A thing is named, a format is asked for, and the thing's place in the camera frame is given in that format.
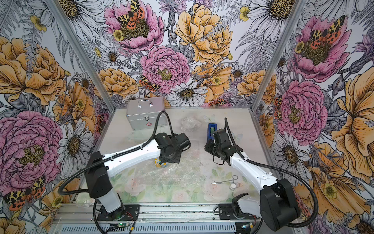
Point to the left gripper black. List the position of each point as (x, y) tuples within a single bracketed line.
[(175, 160)]

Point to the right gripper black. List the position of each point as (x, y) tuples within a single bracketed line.
[(207, 146)]

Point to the upside-down yellow blue bowl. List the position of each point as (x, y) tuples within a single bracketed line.
[(159, 164)]

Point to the clear bubble wrap sheet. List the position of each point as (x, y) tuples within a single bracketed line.
[(189, 181), (190, 124)]

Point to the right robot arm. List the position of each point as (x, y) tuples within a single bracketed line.
[(277, 205)]

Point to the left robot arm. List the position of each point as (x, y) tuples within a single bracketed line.
[(104, 167)]

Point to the blue tape dispenser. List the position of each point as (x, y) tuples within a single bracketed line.
[(212, 127)]

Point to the silver scissors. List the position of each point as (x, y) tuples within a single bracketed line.
[(233, 180)]

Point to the silver aluminium case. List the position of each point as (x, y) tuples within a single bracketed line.
[(142, 113)]

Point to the small white tape roll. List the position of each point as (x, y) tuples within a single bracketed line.
[(234, 186)]

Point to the aluminium front rail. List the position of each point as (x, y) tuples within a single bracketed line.
[(148, 213)]

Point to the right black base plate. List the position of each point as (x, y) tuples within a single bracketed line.
[(226, 211)]

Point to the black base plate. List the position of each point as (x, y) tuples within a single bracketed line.
[(129, 212), (226, 211)]

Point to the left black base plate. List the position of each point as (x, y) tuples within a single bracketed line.
[(129, 212)]

